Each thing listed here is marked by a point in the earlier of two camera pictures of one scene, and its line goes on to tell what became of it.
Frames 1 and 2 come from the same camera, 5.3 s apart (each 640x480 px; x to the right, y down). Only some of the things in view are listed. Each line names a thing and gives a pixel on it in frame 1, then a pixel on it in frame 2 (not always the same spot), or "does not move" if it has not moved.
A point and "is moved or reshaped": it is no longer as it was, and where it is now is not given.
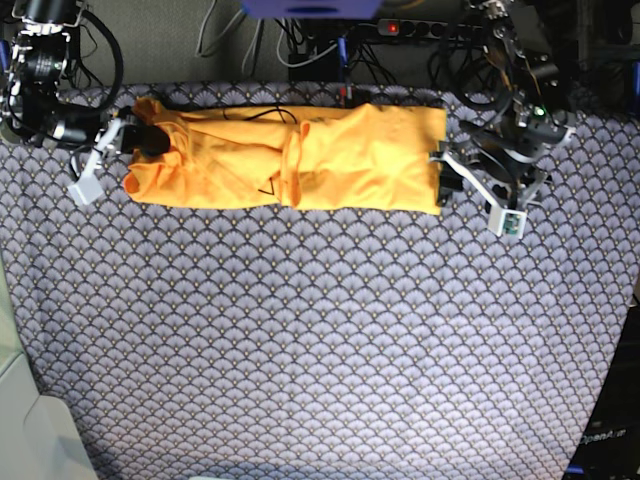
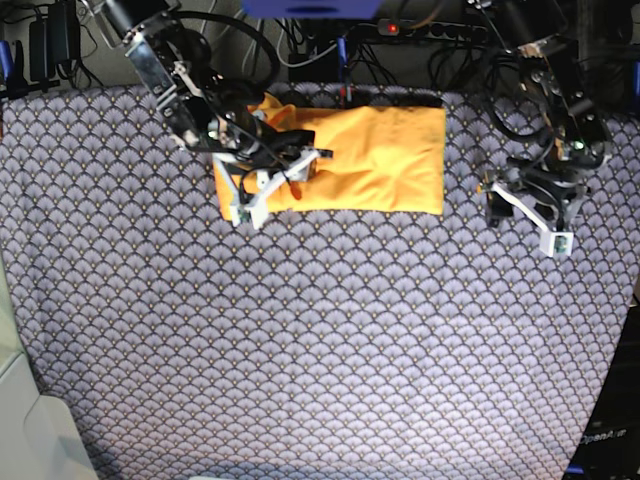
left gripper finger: (501, 220) → (555, 242)
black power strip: (434, 29) does not move
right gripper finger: (148, 140) → (257, 203)
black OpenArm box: (611, 446) does not move
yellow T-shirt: (355, 158) is moved or reshaped
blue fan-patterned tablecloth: (313, 344) does not move
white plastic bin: (39, 439) does not move
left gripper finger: (449, 177) → (497, 207)
